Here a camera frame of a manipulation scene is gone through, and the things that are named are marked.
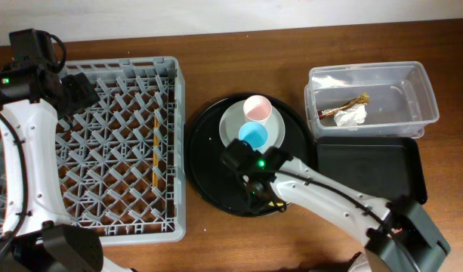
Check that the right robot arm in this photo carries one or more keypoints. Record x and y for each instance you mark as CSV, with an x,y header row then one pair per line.
x,y
397,235

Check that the round black serving tray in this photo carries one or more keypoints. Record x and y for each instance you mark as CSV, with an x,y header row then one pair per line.
x,y
203,147

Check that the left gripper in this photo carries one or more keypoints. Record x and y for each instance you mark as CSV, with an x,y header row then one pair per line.
x,y
80,92

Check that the grey round plate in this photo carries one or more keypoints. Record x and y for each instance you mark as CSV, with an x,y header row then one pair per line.
x,y
233,119

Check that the pink plastic cup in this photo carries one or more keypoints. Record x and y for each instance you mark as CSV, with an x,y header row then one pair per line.
x,y
257,108

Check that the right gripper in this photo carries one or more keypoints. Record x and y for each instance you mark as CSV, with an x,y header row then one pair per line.
x,y
236,156

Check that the clear plastic waste bin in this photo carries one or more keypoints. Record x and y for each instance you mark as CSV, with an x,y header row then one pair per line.
x,y
401,99

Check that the gold snack wrapper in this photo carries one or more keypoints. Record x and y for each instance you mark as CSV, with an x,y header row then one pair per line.
x,y
362,99

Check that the black rectangular tray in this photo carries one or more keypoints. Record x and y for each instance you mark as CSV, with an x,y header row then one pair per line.
x,y
388,168

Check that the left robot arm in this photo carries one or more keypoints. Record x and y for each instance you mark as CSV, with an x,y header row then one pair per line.
x,y
38,233

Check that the grey plastic dishwasher rack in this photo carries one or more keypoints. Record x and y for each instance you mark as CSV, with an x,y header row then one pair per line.
x,y
108,180

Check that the blue plastic cup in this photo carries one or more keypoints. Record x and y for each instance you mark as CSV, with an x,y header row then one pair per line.
x,y
254,133

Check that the white napkin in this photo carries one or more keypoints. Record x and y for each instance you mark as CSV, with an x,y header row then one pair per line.
x,y
356,115

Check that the yellow bowl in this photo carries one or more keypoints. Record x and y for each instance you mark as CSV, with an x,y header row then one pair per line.
x,y
278,206

